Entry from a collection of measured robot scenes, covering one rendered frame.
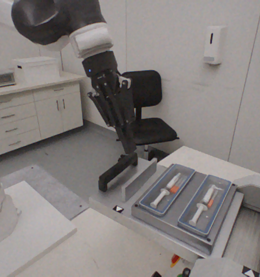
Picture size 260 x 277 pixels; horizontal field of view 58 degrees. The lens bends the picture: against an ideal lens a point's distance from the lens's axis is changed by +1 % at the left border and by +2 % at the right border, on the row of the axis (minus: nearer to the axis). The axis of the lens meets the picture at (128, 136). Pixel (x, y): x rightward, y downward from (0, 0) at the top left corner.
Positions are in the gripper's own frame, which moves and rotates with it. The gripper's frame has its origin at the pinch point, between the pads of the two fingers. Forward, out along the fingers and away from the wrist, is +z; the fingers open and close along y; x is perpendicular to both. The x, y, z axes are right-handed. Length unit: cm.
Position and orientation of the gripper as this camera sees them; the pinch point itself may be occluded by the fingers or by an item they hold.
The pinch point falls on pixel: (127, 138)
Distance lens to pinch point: 57.2
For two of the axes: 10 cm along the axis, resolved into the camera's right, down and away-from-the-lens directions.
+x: -5.6, 3.9, -7.3
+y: -7.6, 1.1, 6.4
